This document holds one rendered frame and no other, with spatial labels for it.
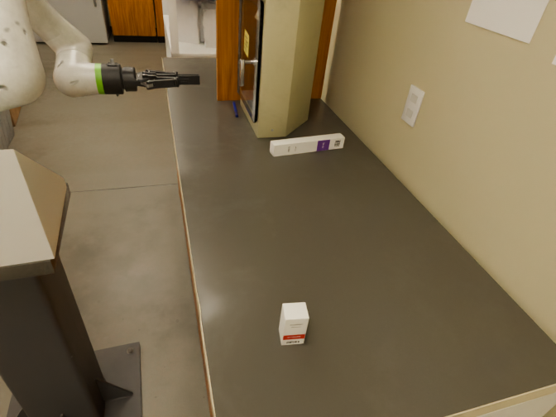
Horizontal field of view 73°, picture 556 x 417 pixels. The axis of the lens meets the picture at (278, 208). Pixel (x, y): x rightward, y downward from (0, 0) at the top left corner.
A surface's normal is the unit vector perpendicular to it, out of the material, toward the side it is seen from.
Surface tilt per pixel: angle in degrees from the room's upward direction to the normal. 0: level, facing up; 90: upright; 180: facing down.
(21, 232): 90
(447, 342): 0
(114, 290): 0
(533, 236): 90
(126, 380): 0
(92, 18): 90
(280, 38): 90
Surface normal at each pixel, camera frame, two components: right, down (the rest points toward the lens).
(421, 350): 0.09, -0.80
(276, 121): 0.28, 0.60
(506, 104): -0.96, 0.10
